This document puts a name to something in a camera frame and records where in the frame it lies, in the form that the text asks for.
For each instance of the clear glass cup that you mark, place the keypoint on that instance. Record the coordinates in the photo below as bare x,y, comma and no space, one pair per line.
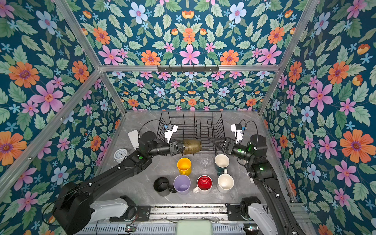
206,161

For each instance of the gold glitter cup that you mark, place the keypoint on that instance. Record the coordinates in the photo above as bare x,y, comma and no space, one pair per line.
191,146

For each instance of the green and cream mug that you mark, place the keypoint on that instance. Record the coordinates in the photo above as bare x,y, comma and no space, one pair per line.
221,163

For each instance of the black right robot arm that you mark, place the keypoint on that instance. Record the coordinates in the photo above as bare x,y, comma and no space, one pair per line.
281,221

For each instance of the metal hook rail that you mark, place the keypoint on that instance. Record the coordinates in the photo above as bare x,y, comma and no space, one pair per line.
193,68

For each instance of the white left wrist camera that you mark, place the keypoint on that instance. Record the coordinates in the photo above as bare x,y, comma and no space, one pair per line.
169,130

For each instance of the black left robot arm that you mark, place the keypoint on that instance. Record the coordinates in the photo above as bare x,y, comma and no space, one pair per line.
72,208

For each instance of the pale green box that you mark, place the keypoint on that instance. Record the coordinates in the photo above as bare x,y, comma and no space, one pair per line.
194,227

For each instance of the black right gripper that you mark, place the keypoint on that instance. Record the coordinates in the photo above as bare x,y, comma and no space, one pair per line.
229,147

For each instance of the white round alarm clock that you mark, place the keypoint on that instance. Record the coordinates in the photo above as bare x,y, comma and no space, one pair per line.
120,155

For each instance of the cream ceramic mug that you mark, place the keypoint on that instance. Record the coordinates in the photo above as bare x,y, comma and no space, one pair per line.
225,182

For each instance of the black mug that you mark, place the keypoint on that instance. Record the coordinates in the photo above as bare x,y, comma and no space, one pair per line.
163,187

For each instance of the yellow plastic mug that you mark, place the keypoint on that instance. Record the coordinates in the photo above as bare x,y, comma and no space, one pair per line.
184,166

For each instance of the lavender plastic cup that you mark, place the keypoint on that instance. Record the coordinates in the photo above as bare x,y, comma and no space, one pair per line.
182,184

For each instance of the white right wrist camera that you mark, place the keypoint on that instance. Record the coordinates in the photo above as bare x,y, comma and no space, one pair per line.
237,129

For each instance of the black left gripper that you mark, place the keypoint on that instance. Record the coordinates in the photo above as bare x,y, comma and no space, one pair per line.
173,150

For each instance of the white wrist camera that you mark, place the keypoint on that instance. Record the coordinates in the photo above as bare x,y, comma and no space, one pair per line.
237,129
169,130

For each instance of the white rectangular box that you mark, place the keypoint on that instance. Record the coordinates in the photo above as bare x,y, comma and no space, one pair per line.
134,137

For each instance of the black wire dish rack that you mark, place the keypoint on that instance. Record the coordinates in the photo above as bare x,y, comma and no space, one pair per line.
204,126

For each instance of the red interior white mug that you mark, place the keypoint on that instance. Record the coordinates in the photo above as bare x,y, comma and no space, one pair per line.
204,185

